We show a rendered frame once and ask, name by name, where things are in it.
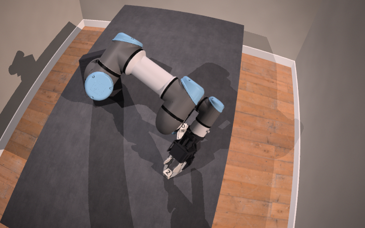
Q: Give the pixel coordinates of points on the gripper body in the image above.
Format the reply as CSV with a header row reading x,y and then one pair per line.
x,y
184,148

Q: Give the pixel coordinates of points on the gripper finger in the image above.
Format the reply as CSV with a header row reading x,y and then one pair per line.
x,y
182,166
168,162

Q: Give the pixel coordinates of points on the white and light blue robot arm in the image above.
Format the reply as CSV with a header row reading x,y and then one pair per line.
x,y
181,97

